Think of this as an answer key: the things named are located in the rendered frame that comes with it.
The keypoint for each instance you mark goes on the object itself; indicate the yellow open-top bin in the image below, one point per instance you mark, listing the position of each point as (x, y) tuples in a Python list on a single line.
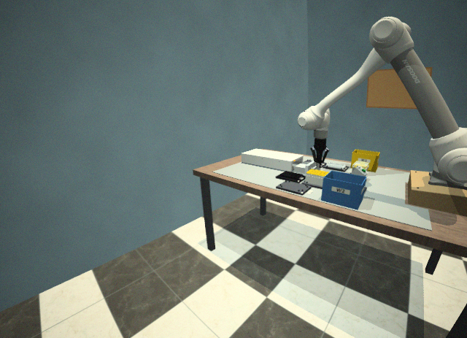
[(366, 156)]

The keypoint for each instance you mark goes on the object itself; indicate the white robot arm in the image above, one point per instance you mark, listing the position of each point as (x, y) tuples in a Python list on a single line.
[(392, 44)]

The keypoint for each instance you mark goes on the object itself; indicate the blue bin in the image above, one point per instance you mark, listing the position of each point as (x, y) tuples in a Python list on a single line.
[(347, 192)]

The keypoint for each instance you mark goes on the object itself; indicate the pale grey bench mat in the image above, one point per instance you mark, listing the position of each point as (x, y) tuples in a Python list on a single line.
[(383, 198)]

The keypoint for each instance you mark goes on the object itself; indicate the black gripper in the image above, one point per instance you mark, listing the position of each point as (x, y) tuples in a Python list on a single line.
[(319, 146)]

